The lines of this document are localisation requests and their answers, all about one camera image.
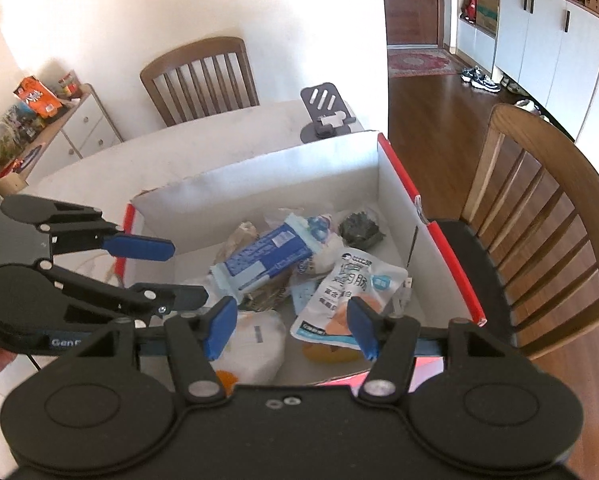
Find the small toy clutter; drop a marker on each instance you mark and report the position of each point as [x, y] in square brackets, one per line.
[19, 127]

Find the wooden chair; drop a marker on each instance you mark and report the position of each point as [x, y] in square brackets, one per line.
[189, 52]
[554, 150]

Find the blue label snack packet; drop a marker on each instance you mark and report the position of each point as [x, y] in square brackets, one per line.
[264, 260]

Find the red bag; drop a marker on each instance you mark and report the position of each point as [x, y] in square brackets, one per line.
[469, 7]

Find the red snack packet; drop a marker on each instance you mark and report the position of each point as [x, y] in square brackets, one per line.
[69, 85]

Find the grey phone stand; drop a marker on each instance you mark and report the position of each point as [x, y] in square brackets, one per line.
[324, 97]

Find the red patterned rug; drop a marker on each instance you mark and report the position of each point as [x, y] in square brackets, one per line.
[419, 62]

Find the grey cupboard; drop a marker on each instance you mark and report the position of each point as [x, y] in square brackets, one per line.
[544, 45]

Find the orange snack bag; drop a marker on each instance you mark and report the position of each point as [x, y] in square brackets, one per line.
[37, 97]

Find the white chicken breast packet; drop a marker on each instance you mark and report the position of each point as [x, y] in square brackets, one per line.
[344, 285]

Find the brown wooden door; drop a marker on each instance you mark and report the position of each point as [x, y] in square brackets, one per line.
[412, 0]

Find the white shoe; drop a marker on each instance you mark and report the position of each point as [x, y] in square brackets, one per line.
[532, 109]

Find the small wooden box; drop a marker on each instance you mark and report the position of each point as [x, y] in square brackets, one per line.
[7, 184]

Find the red cardboard box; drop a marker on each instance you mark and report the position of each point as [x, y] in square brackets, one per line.
[279, 180]

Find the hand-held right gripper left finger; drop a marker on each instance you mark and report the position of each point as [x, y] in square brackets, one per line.
[222, 327]

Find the brown snack packet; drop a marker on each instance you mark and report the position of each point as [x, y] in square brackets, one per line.
[242, 235]

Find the black white sneaker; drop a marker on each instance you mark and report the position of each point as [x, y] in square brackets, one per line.
[472, 74]
[487, 83]

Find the white wooden sideboard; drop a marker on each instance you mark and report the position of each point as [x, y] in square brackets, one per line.
[87, 120]

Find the dark seaweed packet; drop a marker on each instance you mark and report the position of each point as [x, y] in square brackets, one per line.
[359, 230]

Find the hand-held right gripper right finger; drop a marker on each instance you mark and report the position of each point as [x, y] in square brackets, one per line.
[362, 325]

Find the white desktop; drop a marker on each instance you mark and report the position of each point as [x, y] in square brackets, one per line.
[204, 145]

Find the brown cardboard box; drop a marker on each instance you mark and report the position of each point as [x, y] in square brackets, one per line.
[487, 10]

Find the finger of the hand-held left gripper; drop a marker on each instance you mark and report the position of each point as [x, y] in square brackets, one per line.
[139, 247]
[179, 297]

